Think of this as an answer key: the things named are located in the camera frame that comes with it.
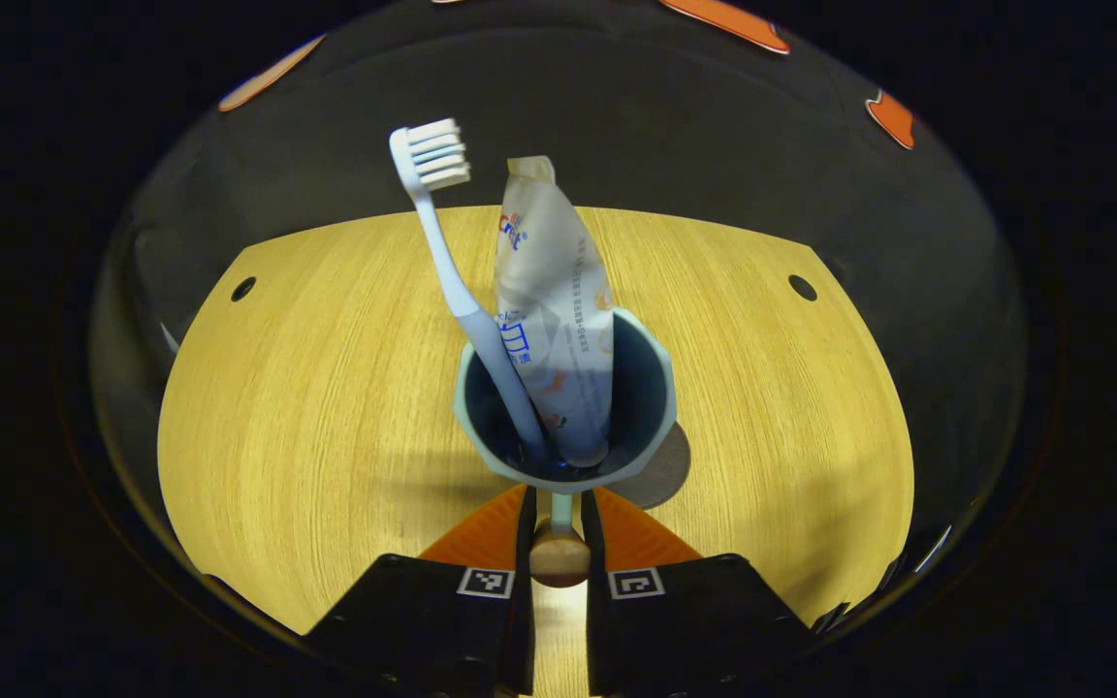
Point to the light blue toothbrush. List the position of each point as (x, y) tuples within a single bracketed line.
[(452, 281)]

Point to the white toothpaste tube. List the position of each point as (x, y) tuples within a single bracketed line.
[(554, 291)]

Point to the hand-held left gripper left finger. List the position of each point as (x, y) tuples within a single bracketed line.
[(462, 630)]

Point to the dark brown round coaster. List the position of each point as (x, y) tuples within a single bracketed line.
[(665, 475)]

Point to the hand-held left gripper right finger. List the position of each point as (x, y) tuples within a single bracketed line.
[(660, 635)]

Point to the black backdrop cloth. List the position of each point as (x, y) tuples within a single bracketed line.
[(617, 116)]

